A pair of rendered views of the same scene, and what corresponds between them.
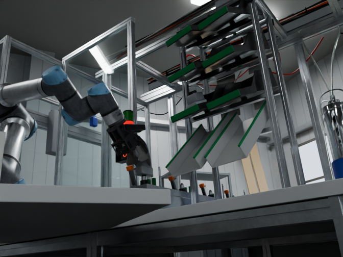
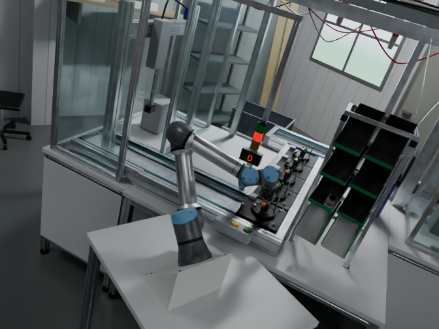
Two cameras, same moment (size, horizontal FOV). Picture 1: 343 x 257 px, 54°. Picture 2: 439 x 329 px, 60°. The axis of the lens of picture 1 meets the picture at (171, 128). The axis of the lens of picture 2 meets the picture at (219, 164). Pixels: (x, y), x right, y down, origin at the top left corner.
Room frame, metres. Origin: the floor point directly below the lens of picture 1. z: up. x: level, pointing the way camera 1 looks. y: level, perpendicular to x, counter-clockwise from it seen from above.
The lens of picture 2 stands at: (-0.33, 1.00, 2.10)
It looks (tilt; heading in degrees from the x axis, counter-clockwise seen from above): 27 degrees down; 341
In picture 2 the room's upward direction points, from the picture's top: 16 degrees clockwise
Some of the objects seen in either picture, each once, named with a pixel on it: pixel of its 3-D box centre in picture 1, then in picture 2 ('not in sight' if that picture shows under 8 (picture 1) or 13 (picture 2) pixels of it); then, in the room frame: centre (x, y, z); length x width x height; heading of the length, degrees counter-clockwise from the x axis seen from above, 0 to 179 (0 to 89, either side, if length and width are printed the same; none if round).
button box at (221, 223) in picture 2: not in sight; (233, 228); (1.16, 0.31, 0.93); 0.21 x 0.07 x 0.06; 54
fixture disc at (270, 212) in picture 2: not in sight; (263, 210); (1.29, 0.12, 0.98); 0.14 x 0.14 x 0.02
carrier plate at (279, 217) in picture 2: not in sight; (262, 213); (1.29, 0.12, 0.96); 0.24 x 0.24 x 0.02; 54
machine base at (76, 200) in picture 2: not in sight; (138, 183); (2.28, 0.72, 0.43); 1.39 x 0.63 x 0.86; 144
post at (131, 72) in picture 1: (132, 105); (266, 114); (1.52, 0.19, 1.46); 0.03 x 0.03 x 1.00; 54
